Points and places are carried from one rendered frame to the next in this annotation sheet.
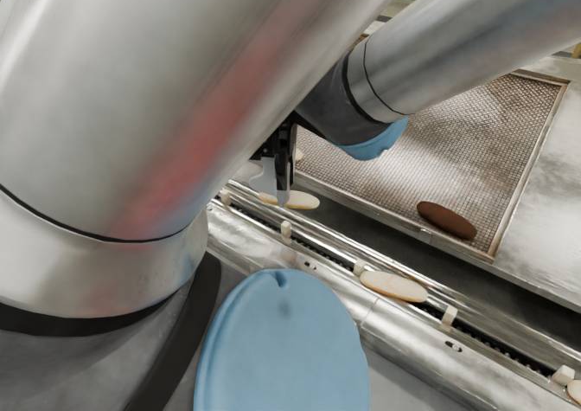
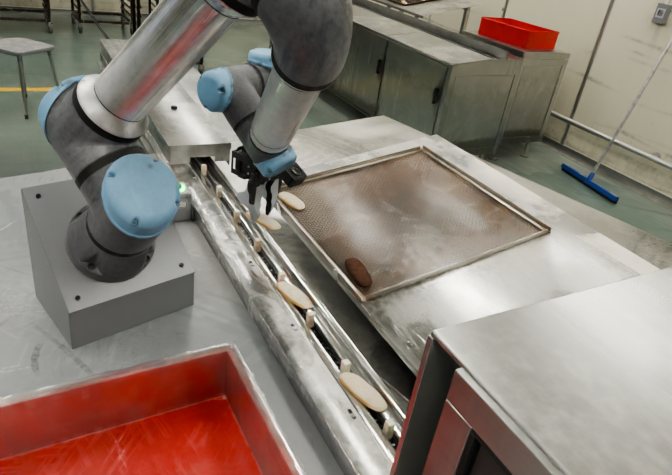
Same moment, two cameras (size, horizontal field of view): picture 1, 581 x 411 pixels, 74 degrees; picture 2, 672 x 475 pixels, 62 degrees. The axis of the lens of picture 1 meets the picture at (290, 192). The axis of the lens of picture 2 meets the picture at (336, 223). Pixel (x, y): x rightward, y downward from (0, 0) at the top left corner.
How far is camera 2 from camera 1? 0.78 m
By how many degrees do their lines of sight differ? 22
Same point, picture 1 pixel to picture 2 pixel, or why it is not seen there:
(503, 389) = (299, 352)
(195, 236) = (132, 128)
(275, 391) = (131, 178)
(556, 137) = (496, 258)
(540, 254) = (399, 311)
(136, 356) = (103, 150)
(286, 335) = (145, 171)
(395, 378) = (253, 336)
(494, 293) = (366, 335)
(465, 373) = (286, 337)
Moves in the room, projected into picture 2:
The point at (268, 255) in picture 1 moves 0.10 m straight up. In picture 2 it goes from (231, 249) to (234, 209)
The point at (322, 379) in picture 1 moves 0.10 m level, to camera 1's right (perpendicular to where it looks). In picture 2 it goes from (149, 190) to (203, 211)
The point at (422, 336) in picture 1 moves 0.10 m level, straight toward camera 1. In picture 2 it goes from (280, 315) to (230, 327)
